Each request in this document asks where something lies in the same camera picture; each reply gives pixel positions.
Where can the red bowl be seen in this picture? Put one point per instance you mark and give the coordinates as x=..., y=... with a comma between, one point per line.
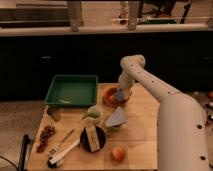
x=109, y=99

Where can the blue sponge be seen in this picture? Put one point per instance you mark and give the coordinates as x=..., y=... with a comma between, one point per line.
x=119, y=96

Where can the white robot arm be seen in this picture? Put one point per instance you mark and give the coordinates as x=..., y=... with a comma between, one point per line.
x=181, y=136

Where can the blue grey cloth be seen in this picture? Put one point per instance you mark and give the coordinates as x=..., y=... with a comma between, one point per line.
x=116, y=118

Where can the green plastic tray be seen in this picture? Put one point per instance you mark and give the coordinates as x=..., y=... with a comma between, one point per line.
x=72, y=91

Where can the wooden block on plate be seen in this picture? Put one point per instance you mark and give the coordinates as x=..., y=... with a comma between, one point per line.
x=92, y=138

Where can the small brown block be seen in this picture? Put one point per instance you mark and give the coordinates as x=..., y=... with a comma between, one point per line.
x=53, y=112

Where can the orange fruit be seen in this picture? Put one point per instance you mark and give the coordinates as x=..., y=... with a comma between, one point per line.
x=118, y=153

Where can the bunch of red grapes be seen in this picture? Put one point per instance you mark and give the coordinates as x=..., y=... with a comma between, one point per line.
x=46, y=133

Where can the metal fork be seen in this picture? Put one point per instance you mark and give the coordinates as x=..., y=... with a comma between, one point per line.
x=56, y=147

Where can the white handled brush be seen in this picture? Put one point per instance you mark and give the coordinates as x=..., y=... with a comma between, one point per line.
x=57, y=160

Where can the black chair frame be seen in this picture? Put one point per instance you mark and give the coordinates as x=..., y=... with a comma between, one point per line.
x=24, y=146

